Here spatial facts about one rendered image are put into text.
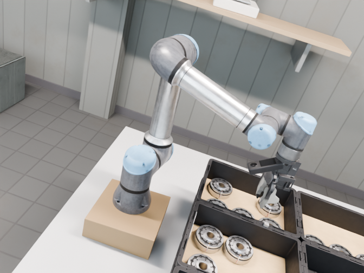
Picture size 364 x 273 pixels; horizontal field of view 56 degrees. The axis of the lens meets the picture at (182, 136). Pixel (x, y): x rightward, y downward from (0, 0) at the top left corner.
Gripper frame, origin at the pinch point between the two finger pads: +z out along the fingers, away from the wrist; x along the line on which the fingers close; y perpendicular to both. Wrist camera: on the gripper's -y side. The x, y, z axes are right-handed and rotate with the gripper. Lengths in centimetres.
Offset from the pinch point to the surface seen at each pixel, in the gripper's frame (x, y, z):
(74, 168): 123, -83, 92
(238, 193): 23.1, 2.3, 14.3
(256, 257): -10.5, 3.9, 17.1
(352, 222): 12, 51, 9
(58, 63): 233, -132, 54
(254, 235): -5.7, 2.2, 11.8
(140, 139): 69, -43, 25
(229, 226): -3.3, -7.3, 11.9
